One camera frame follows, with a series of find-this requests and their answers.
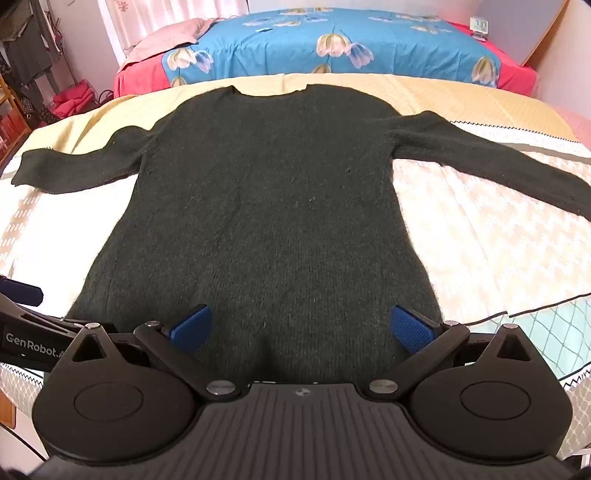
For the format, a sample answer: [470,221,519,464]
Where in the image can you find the blue floral quilt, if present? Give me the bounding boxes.
[161,6,503,89]

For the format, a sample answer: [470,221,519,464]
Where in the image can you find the pale floral curtain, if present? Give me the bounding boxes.
[103,0,227,66]

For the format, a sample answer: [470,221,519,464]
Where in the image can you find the dark green knit sweater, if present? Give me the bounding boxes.
[11,84,591,385]

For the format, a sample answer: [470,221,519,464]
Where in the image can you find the yellow patterned blanket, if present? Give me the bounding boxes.
[0,73,591,467]

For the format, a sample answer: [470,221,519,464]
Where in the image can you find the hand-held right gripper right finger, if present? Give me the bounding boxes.
[365,304,549,400]

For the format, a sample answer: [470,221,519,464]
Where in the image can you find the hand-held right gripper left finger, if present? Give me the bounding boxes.
[62,304,244,400]

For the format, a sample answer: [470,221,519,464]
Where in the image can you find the hanging dark clothes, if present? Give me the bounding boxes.
[0,0,63,95]

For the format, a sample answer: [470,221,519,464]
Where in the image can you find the red clothes pile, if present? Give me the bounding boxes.
[50,82,100,120]

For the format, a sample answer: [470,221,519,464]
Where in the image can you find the wooden board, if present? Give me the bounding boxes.
[519,0,585,68]

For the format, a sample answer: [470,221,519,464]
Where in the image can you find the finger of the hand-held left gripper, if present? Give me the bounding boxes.
[0,276,44,307]

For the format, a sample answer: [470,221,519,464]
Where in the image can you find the pink folded blanket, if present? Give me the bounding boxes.
[124,17,219,66]

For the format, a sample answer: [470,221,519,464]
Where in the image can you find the wooden shelf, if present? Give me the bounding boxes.
[0,73,34,163]

